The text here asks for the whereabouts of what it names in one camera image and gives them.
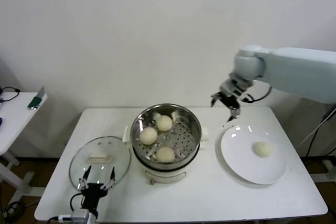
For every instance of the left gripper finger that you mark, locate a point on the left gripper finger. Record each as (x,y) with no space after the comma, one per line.
(83,183)
(110,183)

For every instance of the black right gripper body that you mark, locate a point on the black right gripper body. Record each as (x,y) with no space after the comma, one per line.
(230,102)

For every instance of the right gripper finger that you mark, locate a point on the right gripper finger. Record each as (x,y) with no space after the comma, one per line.
(235,113)
(216,96)

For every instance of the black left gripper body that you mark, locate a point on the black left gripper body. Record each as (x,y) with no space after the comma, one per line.
(92,195)

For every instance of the round glass pot lid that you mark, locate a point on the round glass pot lid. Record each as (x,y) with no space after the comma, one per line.
(78,166)

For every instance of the white steamed baozi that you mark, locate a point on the white steamed baozi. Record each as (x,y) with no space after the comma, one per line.
(164,123)
(148,136)
(165,154)
(262,149)

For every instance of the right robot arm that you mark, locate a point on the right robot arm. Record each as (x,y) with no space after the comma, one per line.
(294,69)

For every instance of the perforated steel steamer basket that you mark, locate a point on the perforated steel steamer basket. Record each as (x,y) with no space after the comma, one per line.
(189,124)

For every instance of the white round plate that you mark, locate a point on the white round plate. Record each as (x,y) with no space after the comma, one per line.
(241,155)

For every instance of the cream electric cooking pot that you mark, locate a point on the cream electric cooking pot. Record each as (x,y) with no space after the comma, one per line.
(165,175)

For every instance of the black adapter plug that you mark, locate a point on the black adapter plug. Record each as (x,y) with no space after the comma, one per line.
(326,115)

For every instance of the white side table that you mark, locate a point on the white side table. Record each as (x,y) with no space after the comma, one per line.
(15,119)

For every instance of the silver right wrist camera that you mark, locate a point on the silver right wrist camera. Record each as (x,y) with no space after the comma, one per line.
(231,87)

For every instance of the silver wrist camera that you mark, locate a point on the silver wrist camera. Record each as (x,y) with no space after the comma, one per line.
(231,87)
(80,216)

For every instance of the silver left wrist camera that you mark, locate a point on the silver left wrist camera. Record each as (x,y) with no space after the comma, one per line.
(80,216)

